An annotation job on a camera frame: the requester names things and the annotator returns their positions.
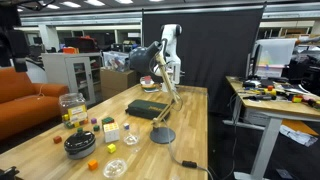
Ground computer monitor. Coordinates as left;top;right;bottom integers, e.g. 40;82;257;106
245;37;298;80

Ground white glass door cabinet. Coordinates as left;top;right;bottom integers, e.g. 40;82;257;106
41;52;103;106

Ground black backdrop curtain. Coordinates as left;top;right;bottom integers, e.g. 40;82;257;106
141;5;267;114

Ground black camera stand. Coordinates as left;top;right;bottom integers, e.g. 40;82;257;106
0;0;30;73

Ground orange sofa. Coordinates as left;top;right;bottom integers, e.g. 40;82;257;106
0;66;70;141

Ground white flat tray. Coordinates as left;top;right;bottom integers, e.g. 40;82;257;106
142;87;160;94

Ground orange plastic plate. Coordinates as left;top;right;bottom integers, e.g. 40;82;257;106
140;82;158;90

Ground clear glass cup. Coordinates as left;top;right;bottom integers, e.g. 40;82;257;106
122;123;141;146

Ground orange crate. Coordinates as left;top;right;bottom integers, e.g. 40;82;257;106
62;46;80;55

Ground orange wooden block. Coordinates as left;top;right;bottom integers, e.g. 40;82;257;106
87;159;99;171

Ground dark green flat case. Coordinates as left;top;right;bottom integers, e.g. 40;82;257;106
125;99;171;121

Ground clear plastic jar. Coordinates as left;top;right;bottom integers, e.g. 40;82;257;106
58;92;89;129

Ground closed cardboard box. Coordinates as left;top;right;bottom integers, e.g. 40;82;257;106
99;67;139;100

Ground black edged Rubik's cube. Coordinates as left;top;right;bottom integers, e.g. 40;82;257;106
101;116;115;128

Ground white edged Rubik's cube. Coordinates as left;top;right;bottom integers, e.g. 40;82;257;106
103;122;120;144

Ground gray pot with black lid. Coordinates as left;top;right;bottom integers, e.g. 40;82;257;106
63;130;97;160

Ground lamp power cable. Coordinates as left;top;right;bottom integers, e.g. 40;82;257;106
163;118;214;180

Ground wooden desk white legs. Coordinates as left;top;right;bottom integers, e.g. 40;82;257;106
222;75;320;180

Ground wooden desk lamp gray shade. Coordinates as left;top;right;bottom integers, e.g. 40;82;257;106
128;39;184;145

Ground clear storage bin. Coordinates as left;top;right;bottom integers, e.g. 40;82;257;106
102;50;132;73

